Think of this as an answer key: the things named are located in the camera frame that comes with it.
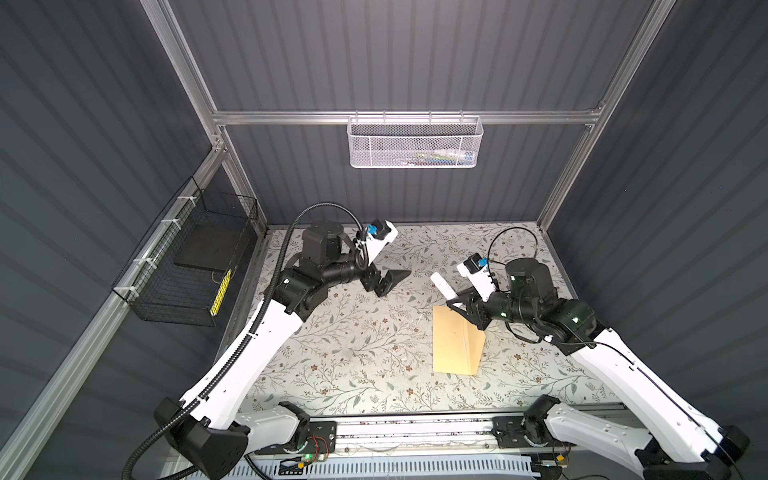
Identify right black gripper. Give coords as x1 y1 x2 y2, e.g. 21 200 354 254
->
444 283 532 328

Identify tan kraft envelope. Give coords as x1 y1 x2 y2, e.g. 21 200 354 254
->
432 306 486 376

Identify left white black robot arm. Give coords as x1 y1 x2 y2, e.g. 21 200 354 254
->
155 220 410 479

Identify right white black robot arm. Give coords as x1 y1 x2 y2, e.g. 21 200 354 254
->
431 254 750 479

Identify pens in white basket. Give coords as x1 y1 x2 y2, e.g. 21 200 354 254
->
398 149 476 168

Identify black foam pad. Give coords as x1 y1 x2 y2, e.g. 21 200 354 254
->
173 225 248 272

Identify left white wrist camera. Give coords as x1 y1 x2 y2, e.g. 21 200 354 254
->
354 219 398 267

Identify aluminium mounting rail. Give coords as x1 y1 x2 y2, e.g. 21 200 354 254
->
170 409 655 463

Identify white wire basket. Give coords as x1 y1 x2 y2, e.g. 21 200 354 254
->
346 114 484 169

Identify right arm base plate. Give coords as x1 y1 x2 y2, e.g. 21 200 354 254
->
491 415 572 450

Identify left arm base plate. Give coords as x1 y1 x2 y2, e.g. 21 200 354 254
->
255 420 338 456

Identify black wire basket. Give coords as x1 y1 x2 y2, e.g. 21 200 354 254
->
113 180 260 327

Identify white ventilated cable duct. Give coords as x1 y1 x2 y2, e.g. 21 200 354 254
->
182 454 535 480

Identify left black corrugated cable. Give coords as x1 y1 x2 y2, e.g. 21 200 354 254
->
119 201 368 480

